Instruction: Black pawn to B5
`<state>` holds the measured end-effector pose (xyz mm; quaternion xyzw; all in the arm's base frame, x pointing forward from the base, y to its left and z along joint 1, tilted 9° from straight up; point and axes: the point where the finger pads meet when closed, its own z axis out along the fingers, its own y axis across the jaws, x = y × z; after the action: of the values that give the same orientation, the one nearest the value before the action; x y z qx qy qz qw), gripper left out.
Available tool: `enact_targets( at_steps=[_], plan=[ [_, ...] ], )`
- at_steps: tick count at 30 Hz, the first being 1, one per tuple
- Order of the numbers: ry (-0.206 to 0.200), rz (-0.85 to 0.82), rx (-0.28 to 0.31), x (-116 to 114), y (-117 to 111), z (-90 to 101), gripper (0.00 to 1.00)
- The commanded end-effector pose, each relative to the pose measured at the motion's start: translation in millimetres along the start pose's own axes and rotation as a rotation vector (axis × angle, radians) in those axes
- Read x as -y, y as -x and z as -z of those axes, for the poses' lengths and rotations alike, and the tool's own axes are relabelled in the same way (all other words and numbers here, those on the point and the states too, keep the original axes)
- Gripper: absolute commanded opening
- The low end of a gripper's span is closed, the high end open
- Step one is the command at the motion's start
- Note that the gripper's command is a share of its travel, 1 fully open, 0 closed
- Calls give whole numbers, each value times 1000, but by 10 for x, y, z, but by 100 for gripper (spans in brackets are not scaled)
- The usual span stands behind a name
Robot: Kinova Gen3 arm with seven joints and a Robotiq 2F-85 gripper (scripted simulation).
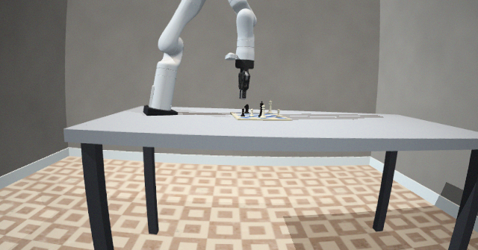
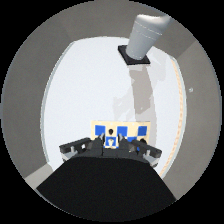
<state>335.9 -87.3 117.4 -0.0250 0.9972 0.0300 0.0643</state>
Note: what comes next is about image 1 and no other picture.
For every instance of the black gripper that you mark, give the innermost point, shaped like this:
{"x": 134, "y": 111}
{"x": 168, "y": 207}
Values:
{"x": 243, "y": 77}

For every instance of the blue and cream chessboard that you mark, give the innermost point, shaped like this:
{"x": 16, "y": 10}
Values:
{"x": 269, "y": 116}

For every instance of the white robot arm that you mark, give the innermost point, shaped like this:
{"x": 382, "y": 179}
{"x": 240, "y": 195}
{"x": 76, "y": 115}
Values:
{"x": 173, "y": 46}

